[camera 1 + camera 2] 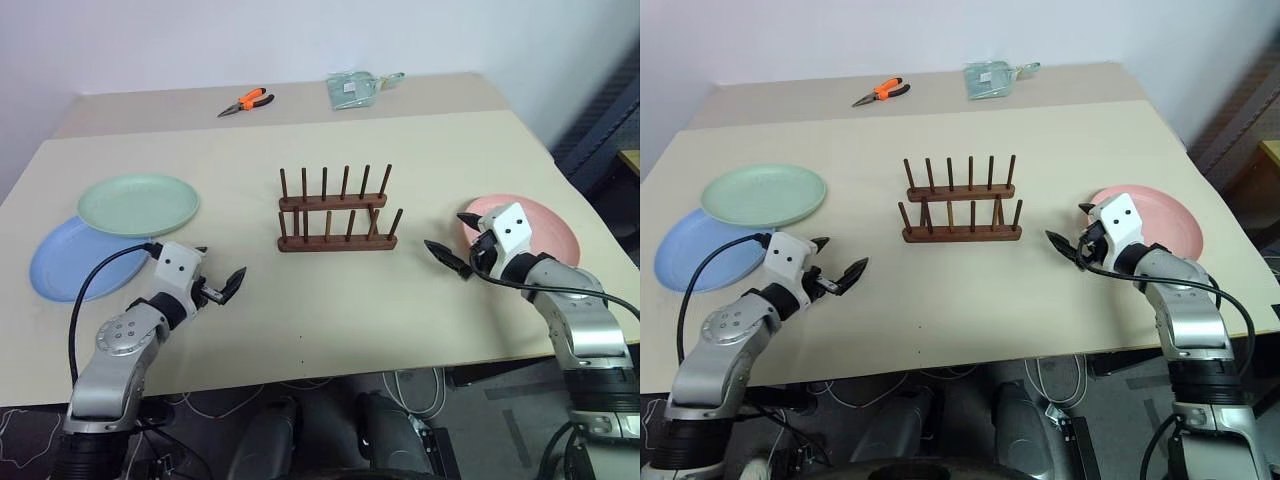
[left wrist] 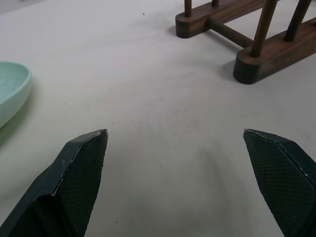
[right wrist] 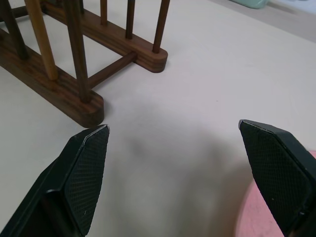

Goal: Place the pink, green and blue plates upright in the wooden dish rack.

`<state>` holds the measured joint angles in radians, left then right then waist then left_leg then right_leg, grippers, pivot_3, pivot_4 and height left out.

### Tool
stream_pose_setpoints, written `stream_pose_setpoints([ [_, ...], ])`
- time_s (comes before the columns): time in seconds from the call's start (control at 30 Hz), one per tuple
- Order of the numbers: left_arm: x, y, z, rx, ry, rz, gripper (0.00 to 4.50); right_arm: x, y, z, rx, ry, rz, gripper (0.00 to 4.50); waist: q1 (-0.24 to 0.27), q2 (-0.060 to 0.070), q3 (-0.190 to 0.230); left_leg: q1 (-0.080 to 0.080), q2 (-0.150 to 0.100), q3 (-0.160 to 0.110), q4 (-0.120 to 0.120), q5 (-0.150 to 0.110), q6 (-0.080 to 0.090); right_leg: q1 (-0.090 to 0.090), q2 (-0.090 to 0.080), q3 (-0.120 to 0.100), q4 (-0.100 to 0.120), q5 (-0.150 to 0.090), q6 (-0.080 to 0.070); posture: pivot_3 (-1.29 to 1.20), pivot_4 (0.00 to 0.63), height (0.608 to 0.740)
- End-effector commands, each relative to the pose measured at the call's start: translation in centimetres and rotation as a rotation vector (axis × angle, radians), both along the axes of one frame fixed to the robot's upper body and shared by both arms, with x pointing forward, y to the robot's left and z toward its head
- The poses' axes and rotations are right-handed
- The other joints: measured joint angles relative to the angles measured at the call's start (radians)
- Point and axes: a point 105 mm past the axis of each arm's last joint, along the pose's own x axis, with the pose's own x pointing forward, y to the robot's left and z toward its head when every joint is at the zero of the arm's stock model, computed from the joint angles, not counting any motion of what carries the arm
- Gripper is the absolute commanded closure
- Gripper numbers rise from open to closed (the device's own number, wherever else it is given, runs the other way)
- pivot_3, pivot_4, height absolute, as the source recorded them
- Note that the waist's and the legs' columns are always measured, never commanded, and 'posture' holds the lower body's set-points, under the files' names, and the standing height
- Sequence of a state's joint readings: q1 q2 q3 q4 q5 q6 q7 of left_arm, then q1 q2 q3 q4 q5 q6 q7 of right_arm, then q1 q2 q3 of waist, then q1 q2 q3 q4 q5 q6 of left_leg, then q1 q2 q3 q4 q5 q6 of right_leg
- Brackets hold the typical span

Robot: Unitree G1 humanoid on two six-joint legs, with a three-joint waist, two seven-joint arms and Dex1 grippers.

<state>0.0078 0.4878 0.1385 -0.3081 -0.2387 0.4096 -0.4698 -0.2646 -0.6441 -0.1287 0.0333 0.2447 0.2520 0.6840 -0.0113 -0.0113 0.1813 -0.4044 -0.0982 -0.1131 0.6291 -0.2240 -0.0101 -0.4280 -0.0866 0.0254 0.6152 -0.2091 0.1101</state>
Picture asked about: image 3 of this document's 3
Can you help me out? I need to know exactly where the pink red plate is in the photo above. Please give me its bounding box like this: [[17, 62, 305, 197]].
[[233, 149, 316, 237]]

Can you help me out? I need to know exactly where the mint green object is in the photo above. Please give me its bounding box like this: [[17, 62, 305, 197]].
[[228, 0, 269, 10]]

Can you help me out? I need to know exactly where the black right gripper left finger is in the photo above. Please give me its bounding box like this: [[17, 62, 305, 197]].
[[0, 124, 110, 237]]

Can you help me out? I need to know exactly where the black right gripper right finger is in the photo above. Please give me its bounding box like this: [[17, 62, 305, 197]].
[[238, 119, 316, 237]]

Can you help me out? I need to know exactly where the dark wooden dish rack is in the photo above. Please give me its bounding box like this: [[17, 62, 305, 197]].
[[0, 0, 171, 128]]

